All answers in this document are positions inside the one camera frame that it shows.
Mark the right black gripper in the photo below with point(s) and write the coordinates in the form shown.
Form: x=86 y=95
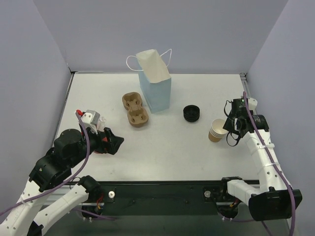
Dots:
x=231 y=123

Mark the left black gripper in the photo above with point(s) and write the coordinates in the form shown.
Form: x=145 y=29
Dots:
x=108 y=141

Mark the brown pulp cup carrier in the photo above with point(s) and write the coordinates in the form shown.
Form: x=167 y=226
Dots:
x=136 y=113

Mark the light blue paper bag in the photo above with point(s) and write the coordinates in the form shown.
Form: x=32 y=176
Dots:
x=154 y=78

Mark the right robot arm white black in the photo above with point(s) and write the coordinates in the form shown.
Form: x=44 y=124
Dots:
x=275 y=198

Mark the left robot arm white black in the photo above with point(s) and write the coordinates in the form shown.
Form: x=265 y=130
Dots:
x=29 y=218

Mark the white stirrers bundle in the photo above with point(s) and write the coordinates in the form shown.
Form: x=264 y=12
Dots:
x=101 y=124

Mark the stack of brown paper cups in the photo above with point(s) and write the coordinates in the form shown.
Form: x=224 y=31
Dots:
x=217 y=132

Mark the stack of black lids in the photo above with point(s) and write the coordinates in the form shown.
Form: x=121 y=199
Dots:
x=191 y=113

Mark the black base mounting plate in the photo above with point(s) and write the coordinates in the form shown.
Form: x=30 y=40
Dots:
x=162 y=198

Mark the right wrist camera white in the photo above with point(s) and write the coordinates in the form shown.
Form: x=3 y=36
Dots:
x=251 y=103

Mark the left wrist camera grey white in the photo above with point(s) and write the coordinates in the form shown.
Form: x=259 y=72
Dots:
x=89 y=119

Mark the aluminium frame rail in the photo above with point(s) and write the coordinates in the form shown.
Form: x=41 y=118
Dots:
x=244 y=81

